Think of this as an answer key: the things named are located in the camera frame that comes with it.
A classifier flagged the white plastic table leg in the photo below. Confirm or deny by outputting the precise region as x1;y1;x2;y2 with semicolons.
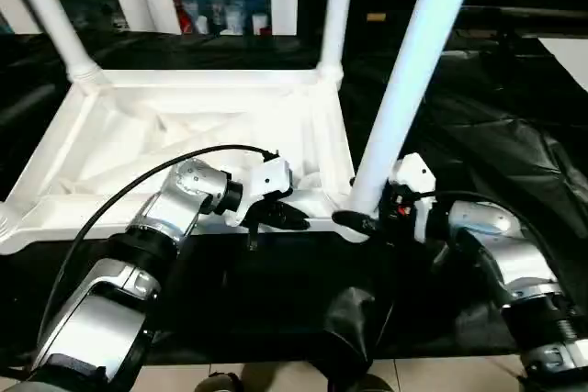
316;0;358;86
352;0;487;221
0;200;22;240
7;0;106;86

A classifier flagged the white plastic table top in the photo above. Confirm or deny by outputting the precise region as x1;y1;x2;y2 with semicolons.
0;68;374;256

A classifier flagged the black mat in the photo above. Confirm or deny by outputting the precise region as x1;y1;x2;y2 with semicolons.
0;31;588;368

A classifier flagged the black left robot foot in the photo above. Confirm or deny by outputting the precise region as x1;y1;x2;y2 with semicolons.
196;371;241;392

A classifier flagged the white flat board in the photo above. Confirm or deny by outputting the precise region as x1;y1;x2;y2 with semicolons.
539;38;588;95

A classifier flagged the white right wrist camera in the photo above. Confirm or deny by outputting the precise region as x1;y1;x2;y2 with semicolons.
390;152;438;244

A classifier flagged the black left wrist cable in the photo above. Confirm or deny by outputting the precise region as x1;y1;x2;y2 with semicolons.
35;146;281;365

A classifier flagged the black rail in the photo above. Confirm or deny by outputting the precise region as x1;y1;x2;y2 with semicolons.
454;6;588;26

